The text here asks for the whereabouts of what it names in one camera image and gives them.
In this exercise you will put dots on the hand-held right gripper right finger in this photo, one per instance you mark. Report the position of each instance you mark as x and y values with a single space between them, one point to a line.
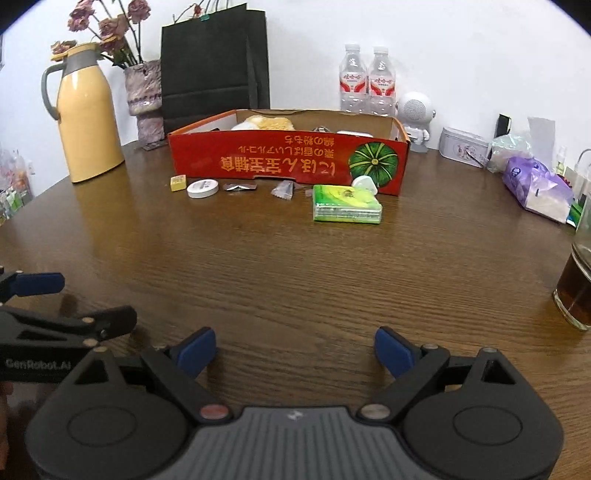
392 351

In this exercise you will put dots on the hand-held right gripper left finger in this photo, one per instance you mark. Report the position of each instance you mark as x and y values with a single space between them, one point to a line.
197 351

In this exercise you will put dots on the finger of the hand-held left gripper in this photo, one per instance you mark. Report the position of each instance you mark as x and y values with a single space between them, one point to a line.
39 283
108 321

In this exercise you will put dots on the green tissue pack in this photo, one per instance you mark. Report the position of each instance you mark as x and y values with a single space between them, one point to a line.
346 205

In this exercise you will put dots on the small yellow cube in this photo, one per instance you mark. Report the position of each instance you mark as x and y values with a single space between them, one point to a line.
178 182

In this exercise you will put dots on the silver foil wrapper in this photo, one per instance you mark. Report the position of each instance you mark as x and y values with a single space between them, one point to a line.
239 186

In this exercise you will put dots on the grey plastic wrapper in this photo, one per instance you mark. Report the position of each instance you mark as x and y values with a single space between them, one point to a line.
282 190

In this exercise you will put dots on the red cardboard box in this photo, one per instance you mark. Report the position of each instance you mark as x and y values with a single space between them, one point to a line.
286 159

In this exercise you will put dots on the colourful packets display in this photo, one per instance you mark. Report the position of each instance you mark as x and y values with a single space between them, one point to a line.
14 189

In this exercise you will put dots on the yellow thermos jug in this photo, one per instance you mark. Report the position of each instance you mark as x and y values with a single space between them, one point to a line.
90 124

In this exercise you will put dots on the glass of brown tea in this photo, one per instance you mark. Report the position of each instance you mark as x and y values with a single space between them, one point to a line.
575 295

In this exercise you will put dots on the mottled purple vase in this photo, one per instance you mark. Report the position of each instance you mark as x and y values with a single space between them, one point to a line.
145 97

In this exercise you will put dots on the grey tin box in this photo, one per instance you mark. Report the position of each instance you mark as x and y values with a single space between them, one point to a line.
461 147

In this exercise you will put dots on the purple tissue pack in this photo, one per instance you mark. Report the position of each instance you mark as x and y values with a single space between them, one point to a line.
535 189

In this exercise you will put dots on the white flat case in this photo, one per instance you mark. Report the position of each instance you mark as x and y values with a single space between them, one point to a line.
354 134

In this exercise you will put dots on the green packets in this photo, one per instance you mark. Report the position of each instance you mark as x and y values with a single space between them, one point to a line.
577 212

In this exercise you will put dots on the small metallic item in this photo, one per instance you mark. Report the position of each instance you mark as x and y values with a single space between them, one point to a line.
321 129

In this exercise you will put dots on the clear plastic bag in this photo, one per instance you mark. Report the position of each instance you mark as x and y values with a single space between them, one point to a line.
512 147

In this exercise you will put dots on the yellow sponge cloth in box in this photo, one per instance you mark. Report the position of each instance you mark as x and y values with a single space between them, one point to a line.
263 122

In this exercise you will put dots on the white astronaut speaker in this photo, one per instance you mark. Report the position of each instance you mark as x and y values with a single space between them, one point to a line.
415 113

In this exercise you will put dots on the small black device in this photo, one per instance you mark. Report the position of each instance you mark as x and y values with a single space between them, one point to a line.
503 124

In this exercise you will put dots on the small spray bottle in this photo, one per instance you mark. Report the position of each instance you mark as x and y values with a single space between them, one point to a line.
561 161

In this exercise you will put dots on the dried pink flowers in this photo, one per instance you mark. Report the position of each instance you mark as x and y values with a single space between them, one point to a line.
111 27

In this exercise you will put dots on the clear water bottle red label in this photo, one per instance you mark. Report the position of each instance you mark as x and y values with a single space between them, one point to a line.
383 85
353 83

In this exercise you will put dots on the black paper bag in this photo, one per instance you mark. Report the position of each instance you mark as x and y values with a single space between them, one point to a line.
212 69

